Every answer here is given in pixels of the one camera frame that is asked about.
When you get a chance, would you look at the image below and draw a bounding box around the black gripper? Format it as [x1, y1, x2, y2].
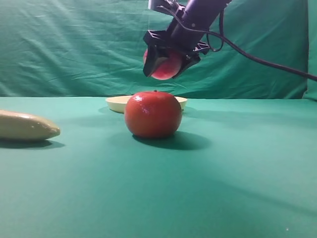
[143, 23, 210, 79]

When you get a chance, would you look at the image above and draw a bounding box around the red apple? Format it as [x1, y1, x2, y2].
[143, 47, 182, 80]

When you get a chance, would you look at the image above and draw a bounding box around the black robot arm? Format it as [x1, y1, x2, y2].
[143, 0, 230, 78]

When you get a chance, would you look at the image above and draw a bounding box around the yellow plate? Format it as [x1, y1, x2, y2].
[105, 96, 187, 114]

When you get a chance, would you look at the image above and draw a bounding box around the green backdrop cloth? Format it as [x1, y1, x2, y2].
[0, 0, 317, 99]

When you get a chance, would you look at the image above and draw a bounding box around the yellow banana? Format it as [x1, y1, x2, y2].
[0, 110, 61, 141]

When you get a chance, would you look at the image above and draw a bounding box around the black cable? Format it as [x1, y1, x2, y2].
[157, 0, 317, 81]

